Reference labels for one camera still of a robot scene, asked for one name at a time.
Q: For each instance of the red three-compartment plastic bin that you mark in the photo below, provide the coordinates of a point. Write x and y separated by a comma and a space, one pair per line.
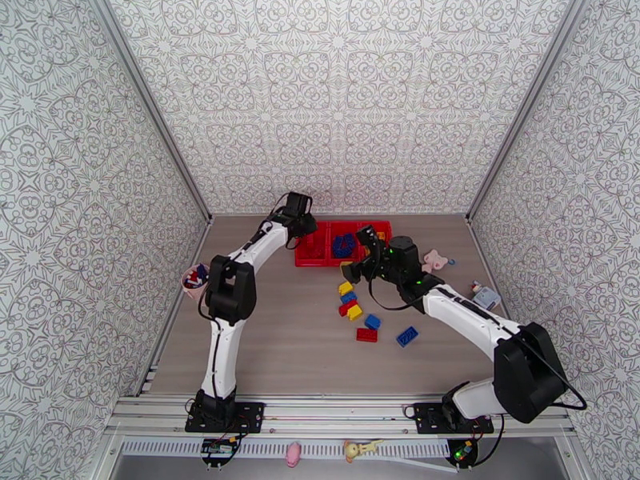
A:
327, 261

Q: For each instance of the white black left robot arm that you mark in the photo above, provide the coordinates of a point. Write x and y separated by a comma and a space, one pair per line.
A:
222, 353

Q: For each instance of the pink plush toy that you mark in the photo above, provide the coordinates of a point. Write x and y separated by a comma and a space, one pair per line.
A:
434, 261

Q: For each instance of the small white red-capped bottle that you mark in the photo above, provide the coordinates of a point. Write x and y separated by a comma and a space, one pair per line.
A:
476, 286

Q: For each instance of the grey white box device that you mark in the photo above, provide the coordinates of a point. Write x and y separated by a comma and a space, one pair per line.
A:
487, 298

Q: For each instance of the small blue toy piece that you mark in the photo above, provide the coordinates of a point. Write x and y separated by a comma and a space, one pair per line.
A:
201, 270

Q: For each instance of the small red toy piece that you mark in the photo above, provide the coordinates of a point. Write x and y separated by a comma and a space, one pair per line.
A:
190, 282

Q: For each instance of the pink toy bucket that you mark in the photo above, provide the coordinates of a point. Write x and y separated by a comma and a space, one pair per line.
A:
192, 291

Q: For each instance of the small yellow toy figure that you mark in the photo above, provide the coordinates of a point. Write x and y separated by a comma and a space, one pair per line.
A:
352, 451

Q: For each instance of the small pink toy figure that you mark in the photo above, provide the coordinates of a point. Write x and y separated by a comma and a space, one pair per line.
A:
293, 456

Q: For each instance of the small green circuit board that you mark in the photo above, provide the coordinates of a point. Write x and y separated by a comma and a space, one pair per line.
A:
462, 451
218, 447

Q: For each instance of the white flat strip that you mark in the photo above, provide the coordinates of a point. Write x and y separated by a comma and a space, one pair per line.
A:
425, 466

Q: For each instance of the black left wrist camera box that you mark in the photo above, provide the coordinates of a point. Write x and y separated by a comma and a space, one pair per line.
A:
299, 202

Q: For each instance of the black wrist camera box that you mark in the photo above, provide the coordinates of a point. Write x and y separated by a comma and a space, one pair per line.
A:
299, 202
368, 237

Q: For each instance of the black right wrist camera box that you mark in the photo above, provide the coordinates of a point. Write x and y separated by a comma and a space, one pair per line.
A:
368, 237

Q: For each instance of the aluminium side rail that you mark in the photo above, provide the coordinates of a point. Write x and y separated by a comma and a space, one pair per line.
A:
202, 243
478, 243

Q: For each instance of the aluminium rail frame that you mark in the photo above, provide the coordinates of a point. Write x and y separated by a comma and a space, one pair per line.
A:
340, 416

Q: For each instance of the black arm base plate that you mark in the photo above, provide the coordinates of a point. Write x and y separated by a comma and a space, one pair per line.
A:
250, 416
427, 418

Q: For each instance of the aluminium corner post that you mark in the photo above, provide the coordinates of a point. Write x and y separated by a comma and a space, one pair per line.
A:
155, 111
520, 111

